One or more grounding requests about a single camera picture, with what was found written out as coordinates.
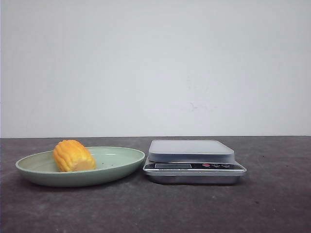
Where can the silver digital kitchen scale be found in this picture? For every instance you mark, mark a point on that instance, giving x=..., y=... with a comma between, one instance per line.
x=192, y=162

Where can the light green oval plate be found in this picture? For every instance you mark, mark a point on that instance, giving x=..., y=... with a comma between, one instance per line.
x=112, y=163

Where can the yellow corn cob piece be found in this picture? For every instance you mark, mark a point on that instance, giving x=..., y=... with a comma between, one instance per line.
x=71, y=155

